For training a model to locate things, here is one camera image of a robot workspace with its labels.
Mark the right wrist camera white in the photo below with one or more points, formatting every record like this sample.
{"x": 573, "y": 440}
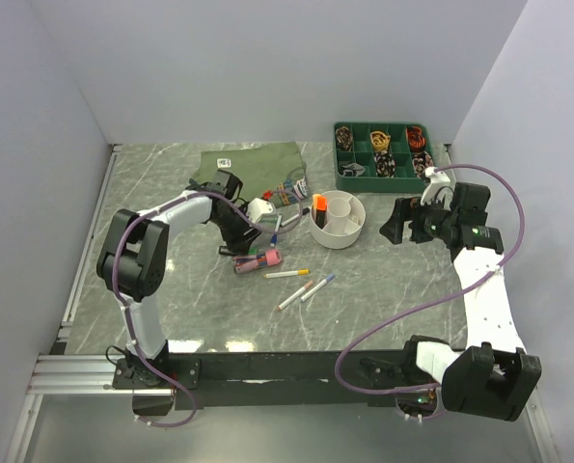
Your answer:
{"x": 437, "y": 184}

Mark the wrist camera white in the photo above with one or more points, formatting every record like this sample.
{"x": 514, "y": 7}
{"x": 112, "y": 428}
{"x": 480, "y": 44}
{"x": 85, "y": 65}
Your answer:
{"x": 437, "y": 184}
{"x": 260, "y": 209}

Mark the white pen yellow cap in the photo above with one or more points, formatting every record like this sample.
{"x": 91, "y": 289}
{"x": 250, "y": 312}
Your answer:
{"x": 285, "y": 274}

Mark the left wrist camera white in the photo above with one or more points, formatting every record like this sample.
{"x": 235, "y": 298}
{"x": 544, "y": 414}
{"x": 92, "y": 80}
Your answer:
{"x": 260, "y": 209}

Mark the white round pen holder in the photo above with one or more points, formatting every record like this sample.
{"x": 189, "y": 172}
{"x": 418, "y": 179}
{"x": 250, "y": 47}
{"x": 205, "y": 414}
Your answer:
{"x": 344, "y": 220}

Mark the black orange highlighter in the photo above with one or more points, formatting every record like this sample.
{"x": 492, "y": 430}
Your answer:
{"x": 319, "y": 210}

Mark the green compartment tray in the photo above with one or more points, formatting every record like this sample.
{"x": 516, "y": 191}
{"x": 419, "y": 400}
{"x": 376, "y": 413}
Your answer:
{"x": 381, "y": 157}

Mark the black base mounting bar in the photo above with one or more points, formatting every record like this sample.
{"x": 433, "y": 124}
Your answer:
{"x": 202, "y": 380}

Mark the white marker dark blue cap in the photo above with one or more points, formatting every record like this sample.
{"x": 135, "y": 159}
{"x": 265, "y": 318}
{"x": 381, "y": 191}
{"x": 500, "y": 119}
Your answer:
{"x": 276, "y": 229}

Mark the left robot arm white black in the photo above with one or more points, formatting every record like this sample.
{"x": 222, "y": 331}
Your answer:
{"x": 132, "y": 261}

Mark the black green highlighter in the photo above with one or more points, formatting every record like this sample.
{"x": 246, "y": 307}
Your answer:
{"x": 252, "y": 252}

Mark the folded green t-shirt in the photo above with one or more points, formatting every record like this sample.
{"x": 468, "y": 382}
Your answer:
{"x": 274, "y": 171}

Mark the white pen pink cap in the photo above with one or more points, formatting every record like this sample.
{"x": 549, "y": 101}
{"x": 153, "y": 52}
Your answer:
{"x": 300, "y": 291}

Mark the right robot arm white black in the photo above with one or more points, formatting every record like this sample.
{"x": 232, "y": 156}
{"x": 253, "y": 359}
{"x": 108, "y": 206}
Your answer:
{"x": 494, "y": 376}

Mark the white marker black cap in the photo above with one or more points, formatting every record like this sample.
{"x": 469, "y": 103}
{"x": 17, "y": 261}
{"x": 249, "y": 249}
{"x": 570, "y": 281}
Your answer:
{"x": 296, "y": 218}

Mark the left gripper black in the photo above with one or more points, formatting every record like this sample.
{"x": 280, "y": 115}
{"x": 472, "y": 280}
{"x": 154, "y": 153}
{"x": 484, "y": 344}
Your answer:
{"x": 238, "y": 241}

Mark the white pen blue cap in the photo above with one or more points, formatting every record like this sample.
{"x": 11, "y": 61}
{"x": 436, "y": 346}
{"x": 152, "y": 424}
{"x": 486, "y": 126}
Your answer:
{"x": 316, "y": 288}

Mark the aluminium rail frame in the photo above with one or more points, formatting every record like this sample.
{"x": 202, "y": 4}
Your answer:
{"x": 61, "y": 374}

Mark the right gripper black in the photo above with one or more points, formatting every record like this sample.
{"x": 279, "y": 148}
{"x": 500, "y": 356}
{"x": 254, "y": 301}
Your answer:
{"x": 408, "y": 209}

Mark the pink pencil case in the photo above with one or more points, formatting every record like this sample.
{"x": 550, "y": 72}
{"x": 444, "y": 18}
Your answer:
{"x": 249, "y": 263}

